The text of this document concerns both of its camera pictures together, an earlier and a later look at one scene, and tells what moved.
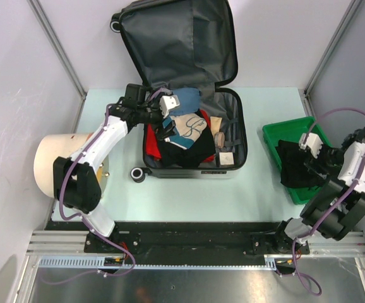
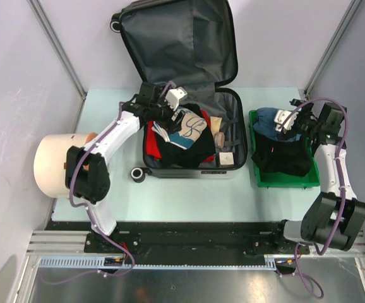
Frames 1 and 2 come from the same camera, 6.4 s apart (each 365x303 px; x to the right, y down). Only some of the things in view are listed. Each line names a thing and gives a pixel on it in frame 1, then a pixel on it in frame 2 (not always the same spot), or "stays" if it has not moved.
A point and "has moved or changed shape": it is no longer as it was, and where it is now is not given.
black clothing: (295, 173) has moved or changed shape
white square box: (226, 158) stays
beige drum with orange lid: (50, 147) stays
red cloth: (153, 147) stays
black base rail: (185, 239) stays
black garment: (175, 156) stays
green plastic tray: (317, 130) has moved or changed shape
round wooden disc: (219, 139) stays
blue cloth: (189, 98) to (264, 124)
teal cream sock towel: (187, 127) stays
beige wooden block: (215, 124) stays
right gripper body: (328, 160) to (304, 125)
